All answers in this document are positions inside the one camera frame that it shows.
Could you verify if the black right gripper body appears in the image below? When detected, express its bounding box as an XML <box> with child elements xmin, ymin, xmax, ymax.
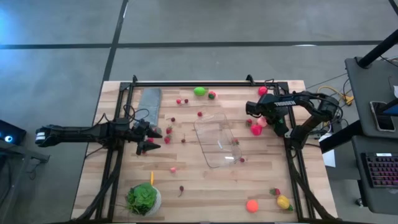
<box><xmin>269</xmin><ymin>108</ymin><xmax>290</xmax><ymax>138</ymax></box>

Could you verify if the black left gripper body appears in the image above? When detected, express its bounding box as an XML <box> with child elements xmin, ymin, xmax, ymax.
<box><xmin>132</xmin><ymin>119</ymin><xmax>153</xmax><ymax>156</ymax></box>

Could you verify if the yellow lemon with green leaf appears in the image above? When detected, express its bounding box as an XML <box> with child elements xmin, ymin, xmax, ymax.
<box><xmin>276</xmin><ymin>195</ymin><xmax>294</xmax><ymax>212</ymax></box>

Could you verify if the orange fruit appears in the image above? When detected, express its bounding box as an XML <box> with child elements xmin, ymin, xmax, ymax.
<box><xmin>246</xmin><ymin>199</ymin><xmax>259</xmax><ymax>214</ymax></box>

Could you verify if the clear plastic tupperware container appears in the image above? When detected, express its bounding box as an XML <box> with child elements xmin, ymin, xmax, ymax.
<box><xmin>194</xmin><ymin>112</ymin><xmax>243</xmax><ymax>169</ymax></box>

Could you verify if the grey folded cloth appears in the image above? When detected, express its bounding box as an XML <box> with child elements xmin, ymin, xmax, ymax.
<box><xmin>134</xmin><ymin>88</ymin><xmax>162</xmax><ymax>127</ymax></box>

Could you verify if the green plant in white pot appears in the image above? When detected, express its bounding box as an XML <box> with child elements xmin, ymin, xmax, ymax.
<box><xmin>124</xmin><ymin>182</ymin><xmax>163</xmax><ymax>218</ymax></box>

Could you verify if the white paper sheet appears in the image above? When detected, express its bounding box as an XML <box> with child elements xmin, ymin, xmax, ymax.
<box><xmin>321</xmin><ymin>133</ymin><xmax>337</xmax><ymax>168</ymax></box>

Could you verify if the black desk leg bar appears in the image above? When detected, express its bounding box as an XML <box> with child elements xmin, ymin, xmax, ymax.
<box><xmin>319</xmin><ymin>119</ymin><xmax>363</xmax><ymax>154</ymax></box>

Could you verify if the grey desk top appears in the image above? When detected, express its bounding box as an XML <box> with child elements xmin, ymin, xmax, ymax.
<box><xmin>344</xmin><ymin>57</ymin><xmax>398</xmax><ymax>139</ymax></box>

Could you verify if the black smartphone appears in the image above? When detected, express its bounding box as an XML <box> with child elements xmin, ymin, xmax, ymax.
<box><xmin>369</xmin><ymin>100</ymin><xmax>397</xmax><ymax>133</ymax></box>

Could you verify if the black backlit keyboard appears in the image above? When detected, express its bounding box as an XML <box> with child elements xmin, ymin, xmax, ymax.
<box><xmin>361</xmin><ymin>152</ymin><xmax>398</xmax><ymax>189</ymax></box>

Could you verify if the grey keyboard desk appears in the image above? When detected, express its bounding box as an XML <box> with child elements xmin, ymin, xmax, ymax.
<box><xmin>351</xmin><ymin>135</ymin><xmax>398</xmax><ymax>216</ymax></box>

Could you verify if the black pole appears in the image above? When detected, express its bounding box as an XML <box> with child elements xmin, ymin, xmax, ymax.
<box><xmin>356</xmin><ymin>29</ymin><xmax>398</xmax><ymax>68</ymax></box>

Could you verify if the grey metal stand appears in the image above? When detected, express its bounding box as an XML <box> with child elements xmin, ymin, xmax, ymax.
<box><xmin>0</xmin><ymin>139</ymin><xmax>50</xmax><ymax>224</ymax></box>

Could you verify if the black box with blue light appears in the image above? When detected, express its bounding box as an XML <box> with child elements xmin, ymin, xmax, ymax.
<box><xmin>0</xmin><ymin>119</ymin><xmax>27</xmax><ymax>146</ymax></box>

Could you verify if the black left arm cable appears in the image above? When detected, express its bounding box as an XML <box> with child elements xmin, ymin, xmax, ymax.
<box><xmin>79</xmin><ymin>103</ymin><xmax>150</xmax><ymax>133</ymax></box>

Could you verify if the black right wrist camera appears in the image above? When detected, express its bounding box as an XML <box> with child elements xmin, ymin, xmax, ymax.
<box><xmin>245</xmin><ymin>100</ymin><xmax>266</xmax><ymax>118</ymax></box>

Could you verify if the black metal table frame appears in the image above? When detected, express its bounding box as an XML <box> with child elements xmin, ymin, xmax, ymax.
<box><xmin>72</xmin><ymin>74</ymin><xmax>338</xmax><ymax>223</ymax></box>

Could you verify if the yellow cable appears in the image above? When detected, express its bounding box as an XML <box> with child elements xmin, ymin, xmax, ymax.
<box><xmin>316</xmin><ymin>85</ymin><xmax>354</xmax><ymax>106</ymax></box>

